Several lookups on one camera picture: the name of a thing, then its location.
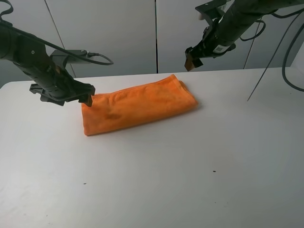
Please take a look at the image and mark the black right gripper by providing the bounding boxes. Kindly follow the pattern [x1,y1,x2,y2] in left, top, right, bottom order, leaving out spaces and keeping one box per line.
[184,19,236,71]

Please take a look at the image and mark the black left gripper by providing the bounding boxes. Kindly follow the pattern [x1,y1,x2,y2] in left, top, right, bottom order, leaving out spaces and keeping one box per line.
[29,68,95,107]

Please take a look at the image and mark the orange terry towel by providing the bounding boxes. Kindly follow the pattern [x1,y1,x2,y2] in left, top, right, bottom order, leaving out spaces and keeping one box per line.
[82,75,199,136]

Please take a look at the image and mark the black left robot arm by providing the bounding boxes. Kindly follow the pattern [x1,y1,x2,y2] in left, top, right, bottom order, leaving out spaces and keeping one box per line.
[0,23,95,107]

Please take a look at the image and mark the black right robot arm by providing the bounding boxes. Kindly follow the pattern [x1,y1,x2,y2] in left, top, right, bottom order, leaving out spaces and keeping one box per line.
[185,0,287,71]

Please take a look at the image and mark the black left camera cable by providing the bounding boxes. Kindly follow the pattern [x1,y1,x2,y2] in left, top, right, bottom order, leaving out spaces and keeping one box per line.
[0,21,114,66]

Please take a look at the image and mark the black camera cable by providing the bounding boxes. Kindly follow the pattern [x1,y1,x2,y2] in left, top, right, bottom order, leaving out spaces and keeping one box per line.
[0,21,114,66]
[239,19,266,41]

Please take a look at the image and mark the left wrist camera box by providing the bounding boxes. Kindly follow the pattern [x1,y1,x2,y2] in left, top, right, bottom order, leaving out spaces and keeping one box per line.
[50,50,88,67]

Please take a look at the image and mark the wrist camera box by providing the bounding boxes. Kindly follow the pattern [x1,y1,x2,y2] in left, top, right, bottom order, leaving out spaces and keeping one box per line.
[50,50,88,67]
[195,0,228,20]

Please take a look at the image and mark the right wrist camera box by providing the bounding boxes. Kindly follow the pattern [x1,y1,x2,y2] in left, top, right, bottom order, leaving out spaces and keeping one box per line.
[195,0,228,20]

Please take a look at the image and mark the black right camera cable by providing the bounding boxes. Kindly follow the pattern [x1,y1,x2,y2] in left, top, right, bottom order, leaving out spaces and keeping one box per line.
[239,19,266,41]

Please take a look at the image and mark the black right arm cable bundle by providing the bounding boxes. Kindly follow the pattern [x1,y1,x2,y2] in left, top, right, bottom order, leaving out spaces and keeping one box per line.
[270,7,304,93]

